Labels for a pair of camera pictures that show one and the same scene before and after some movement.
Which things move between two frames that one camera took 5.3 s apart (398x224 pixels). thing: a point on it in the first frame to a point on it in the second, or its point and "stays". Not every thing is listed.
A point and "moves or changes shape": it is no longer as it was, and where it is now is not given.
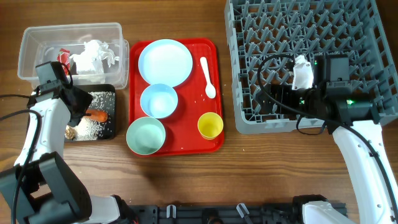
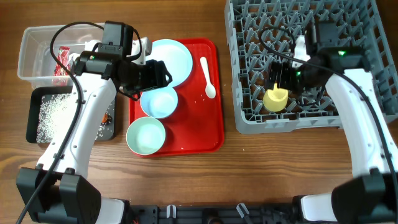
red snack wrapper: (63, 57) stays
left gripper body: (84, 99) to (143, 77)
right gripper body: (270, 99) to (278, 76)
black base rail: (219, 214) stays
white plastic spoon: (210, 89) stays
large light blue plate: (165, 61) stays
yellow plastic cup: (210, 125) moves or changes shape
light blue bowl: (159, 101) stays
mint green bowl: (145, 135) stays
